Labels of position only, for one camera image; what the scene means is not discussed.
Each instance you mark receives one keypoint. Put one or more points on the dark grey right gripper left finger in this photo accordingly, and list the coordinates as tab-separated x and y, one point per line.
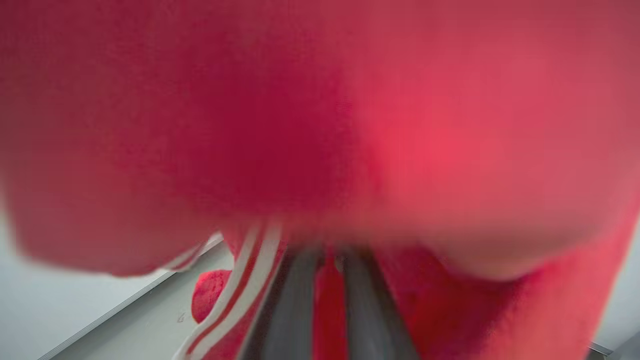
287	310

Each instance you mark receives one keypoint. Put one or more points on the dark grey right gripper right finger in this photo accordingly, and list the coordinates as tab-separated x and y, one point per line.
372	315

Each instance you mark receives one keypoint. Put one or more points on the red garment with white stripes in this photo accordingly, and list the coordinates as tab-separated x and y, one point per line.
320	125

